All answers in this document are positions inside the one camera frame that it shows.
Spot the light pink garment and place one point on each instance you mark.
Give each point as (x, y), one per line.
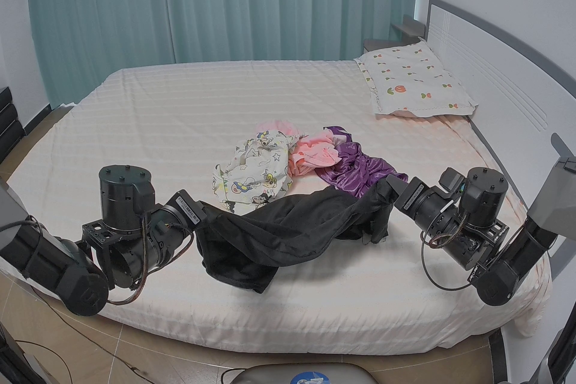
(279, 125)

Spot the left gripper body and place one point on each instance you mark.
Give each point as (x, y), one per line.
(166, 233)

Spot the black chest of drawers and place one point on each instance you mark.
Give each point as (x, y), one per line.
(9, 121)

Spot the grey bedside table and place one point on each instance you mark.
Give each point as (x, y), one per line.
(407, 27)

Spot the purple garment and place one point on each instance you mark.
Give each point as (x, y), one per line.
(355, 166)

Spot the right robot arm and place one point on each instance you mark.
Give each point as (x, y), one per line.
(517, 256)

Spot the bed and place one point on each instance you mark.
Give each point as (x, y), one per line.
(225, 112)

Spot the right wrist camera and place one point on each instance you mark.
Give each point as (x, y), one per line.
(450, 182)

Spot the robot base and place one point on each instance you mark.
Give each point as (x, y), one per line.
(270, 375)

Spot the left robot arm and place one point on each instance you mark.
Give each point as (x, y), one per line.
(54, 265)

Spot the black T-shirt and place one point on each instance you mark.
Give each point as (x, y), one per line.
(292, 229)

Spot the white printed pyjama top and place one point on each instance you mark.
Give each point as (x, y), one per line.
(252, 175)

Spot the salmon pink garment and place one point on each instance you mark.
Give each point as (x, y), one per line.
(315, 152)

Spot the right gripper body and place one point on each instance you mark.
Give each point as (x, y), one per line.
(427, 206)

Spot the white printed pillow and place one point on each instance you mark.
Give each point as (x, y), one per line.
(414, 76)

